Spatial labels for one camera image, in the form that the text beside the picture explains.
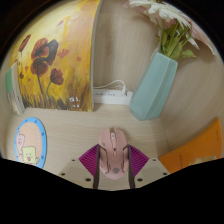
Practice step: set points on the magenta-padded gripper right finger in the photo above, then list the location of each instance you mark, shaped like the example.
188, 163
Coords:
148, 171

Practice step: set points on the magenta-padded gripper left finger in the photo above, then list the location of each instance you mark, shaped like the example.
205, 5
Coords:
80, 172

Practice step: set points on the pink computer mouse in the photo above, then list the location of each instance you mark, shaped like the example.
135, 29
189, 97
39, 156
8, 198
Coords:
112, 156

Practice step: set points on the round blue-rimmed cartoon mouse pad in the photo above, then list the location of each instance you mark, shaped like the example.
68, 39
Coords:
30, 143

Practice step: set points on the orange book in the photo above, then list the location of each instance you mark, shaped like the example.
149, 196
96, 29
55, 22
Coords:
196, 150

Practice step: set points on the white power strip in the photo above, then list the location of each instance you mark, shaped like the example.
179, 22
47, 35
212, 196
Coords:
110, 98

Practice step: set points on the pale teal faceted vase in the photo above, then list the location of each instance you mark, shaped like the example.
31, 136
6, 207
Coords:
153, 88

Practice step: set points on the yellow poppy flower painting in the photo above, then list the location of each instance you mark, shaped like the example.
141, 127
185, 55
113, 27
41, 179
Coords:
60, 56

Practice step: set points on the pink and white flower bouquet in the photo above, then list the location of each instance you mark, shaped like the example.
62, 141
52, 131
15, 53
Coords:
166, 13

